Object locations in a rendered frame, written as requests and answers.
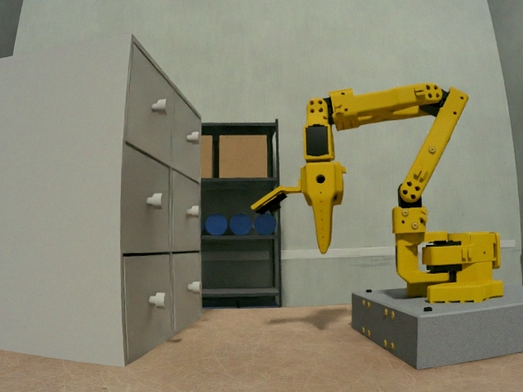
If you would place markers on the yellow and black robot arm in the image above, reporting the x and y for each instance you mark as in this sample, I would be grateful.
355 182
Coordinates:
468 254

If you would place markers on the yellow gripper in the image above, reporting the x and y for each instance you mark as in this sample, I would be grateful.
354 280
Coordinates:
321 197

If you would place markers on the grey chest of drawers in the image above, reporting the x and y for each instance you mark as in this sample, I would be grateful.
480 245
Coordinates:
63 118

